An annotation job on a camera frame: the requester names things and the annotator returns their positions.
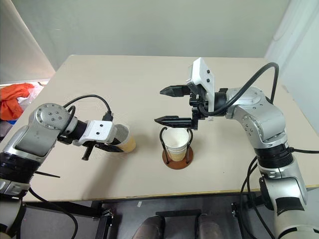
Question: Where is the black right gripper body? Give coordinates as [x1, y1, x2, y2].
[187, 85, 208, 131]

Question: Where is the black cable tie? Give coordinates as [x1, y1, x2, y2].
[34, 170, 61, 179]

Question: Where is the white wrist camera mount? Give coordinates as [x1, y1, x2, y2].
[184, 57, 215, 112]
[72, 120, 115, 146]

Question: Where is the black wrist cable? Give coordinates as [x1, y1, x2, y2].
[198, 62, 280, 118]
[62, 94, 115, 123]

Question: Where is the white plastic bag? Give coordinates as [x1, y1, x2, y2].
[16, 80, 48, 111]

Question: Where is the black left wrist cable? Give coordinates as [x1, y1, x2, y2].
[62, 94, 115, 123]

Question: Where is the black left shoulder cable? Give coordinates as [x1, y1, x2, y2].
[26, 186, 79, 239]

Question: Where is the tan paper cup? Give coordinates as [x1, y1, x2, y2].
[162, 127, 191, 162]
[113, 123, 137, 153]

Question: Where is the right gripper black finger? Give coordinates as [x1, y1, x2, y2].
[159, 85, 192, 98]
[154, 115, 194, 128]

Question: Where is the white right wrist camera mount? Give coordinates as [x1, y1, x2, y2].
[184, 57, 215, 112]

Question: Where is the orange cloth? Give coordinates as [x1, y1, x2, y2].
[0, 83, 35, 120]

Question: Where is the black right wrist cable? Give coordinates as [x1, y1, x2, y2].
[198, 62, 280, 118]

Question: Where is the black right shoulder cable bundle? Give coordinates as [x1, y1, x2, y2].
[239, 155, 276, 239]

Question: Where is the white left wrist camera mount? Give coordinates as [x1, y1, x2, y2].
[72, 120, 115, 146]

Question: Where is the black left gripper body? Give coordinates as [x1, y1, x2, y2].
[84, 140, 102, 149]

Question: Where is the pale leaning panel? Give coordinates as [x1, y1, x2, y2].
[0, 0, 56, 85]

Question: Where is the wire cup holder brown base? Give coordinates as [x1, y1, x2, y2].
[159, 126, 194, 170]

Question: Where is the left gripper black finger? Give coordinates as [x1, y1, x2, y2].
[95, 142, 125, 153]
[82, 143, 95, 161]

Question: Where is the black flat plate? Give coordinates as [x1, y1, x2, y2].
[155, 209, 202, 239]

